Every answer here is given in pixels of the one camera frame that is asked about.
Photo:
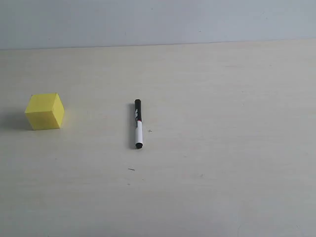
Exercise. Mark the black and white marker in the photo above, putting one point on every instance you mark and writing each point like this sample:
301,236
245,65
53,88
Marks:
138,125

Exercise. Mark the yellow cube block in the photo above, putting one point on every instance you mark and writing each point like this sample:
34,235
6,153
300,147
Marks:
45,111

